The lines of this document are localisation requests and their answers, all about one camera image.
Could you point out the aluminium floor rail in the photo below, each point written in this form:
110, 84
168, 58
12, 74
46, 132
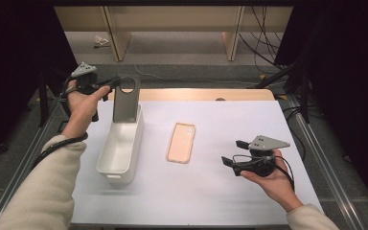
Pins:
329, 166
16, 179

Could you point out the white plastic bin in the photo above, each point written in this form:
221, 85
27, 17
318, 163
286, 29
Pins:
119, 150

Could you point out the light wooden shelf unit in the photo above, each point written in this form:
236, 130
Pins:
172, 19

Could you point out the black metal stand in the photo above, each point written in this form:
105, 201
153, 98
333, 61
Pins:
302, 92
43, 102

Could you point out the white table mat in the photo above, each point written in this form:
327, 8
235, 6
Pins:
220, 191

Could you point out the dark round table plug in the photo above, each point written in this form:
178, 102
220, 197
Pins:
220, 99

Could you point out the silver grey phone case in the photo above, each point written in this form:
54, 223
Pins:
126, 107

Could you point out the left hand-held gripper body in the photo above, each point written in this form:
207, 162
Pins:
86, 83

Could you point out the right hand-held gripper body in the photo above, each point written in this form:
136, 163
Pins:
262, 159

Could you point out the person's right hand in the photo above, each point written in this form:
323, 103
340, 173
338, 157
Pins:
278, 185

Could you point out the beige phone case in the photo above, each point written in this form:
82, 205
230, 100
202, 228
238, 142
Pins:
181, 143

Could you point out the dark curtain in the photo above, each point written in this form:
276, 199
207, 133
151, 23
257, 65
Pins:
348, 80
12, 64

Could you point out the crumpled white paper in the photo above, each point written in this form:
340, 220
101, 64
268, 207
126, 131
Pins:
101, 41

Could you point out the person's left hand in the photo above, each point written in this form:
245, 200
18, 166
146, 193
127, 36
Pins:
81, 110

